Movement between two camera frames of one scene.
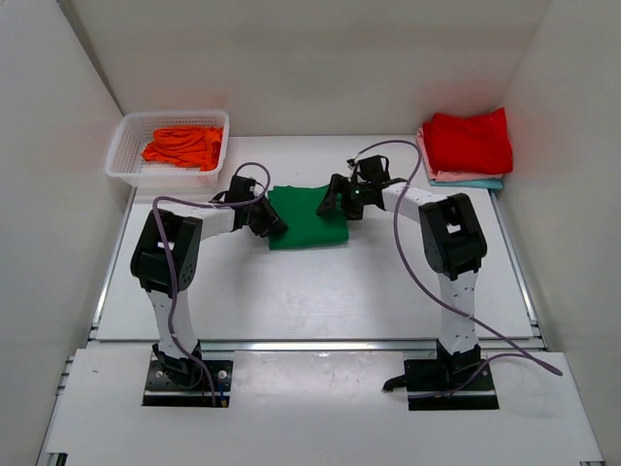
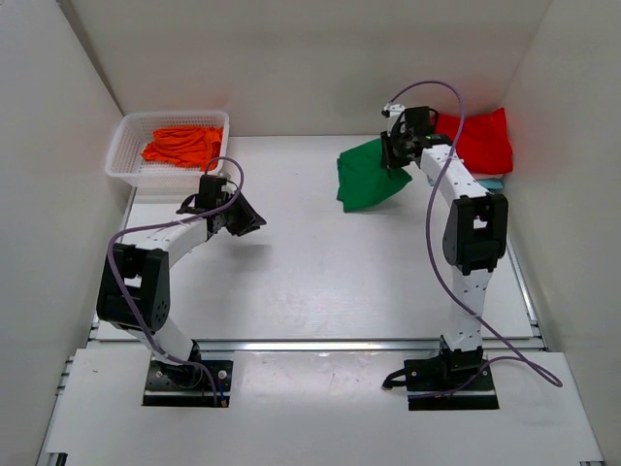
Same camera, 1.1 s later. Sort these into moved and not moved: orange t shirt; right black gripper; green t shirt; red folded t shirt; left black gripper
Moved: left black gripper; right black gripper; green t shirt
Not moved: red folded t shirt; orange t shirt
